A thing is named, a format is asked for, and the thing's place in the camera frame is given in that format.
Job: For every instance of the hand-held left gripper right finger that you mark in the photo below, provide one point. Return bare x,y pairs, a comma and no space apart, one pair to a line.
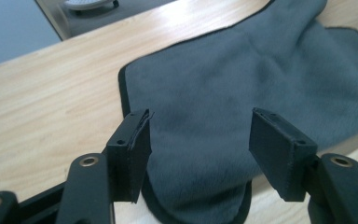
279,155

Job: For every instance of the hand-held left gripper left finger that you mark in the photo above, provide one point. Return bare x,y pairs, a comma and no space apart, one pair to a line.
129,155

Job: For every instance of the grey and yellow cloth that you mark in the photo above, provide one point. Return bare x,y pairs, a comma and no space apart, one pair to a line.
214,93

